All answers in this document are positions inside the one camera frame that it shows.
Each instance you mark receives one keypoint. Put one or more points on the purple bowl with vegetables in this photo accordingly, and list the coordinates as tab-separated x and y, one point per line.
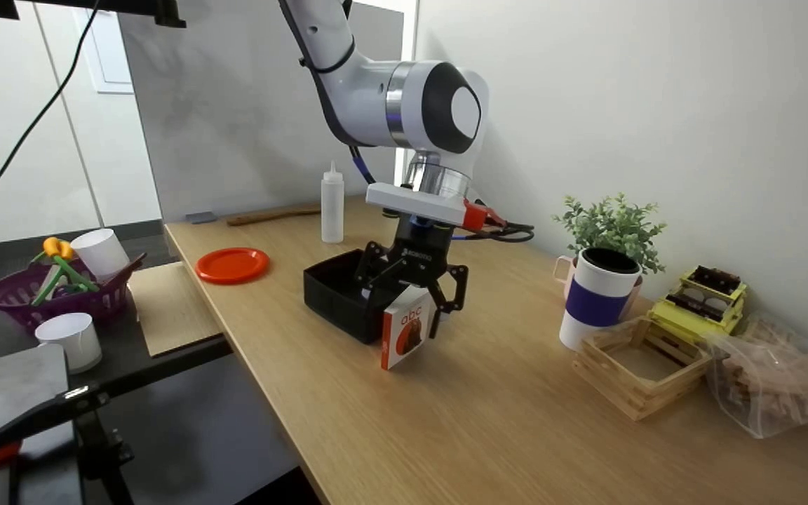
23	302

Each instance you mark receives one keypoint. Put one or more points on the orange plastic plate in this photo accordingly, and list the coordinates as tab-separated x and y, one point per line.
231	265

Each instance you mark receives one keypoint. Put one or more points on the green plant pink pot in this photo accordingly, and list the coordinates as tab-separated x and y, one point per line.
615	224

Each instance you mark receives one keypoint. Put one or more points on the wooden slat tray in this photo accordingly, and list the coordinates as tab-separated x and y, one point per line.
640	368

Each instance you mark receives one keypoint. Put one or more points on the wooden stick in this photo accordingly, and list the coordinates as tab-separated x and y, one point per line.
257	217

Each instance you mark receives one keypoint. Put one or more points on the white cup blue band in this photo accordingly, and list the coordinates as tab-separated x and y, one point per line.
598	294

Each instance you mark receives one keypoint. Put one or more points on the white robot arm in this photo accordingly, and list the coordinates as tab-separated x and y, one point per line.
428	109

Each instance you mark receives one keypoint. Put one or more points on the clear plastic bag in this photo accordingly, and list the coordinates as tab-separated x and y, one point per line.
762	378

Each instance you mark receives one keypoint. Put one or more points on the white squeeze bottle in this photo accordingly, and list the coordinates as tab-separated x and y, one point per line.
332	206

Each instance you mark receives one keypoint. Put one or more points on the white paper cup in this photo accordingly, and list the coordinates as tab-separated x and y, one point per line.
73	332

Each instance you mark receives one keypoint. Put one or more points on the black lunch box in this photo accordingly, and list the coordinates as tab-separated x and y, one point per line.
341	297

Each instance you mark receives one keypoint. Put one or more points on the white cup in bowl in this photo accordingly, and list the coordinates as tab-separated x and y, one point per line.
103	253

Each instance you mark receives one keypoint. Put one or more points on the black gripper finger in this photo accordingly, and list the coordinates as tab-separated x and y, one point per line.
379	290
444	304

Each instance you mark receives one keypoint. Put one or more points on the cardboard sheet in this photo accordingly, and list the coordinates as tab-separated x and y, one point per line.
170	309

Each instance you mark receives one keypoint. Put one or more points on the yellow box of items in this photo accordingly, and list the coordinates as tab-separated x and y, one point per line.
705	304

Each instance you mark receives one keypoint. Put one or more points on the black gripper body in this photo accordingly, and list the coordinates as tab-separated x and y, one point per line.
419	258

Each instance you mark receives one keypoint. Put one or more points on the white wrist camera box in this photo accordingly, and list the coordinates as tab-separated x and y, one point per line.
428	206

